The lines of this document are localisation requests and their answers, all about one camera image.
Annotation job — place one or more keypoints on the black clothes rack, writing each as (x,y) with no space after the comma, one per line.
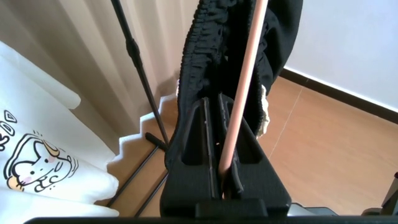
(133,51)

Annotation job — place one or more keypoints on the pink clothes hanger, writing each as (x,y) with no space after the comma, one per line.
(248,62)

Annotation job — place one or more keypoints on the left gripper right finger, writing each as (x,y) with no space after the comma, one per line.
(258,180)

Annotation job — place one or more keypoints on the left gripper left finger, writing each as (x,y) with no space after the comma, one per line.
(189,180)

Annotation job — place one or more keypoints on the white garment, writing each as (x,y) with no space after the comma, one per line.
(46,124)

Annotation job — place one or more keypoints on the black garment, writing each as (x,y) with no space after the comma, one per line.
(202,46)

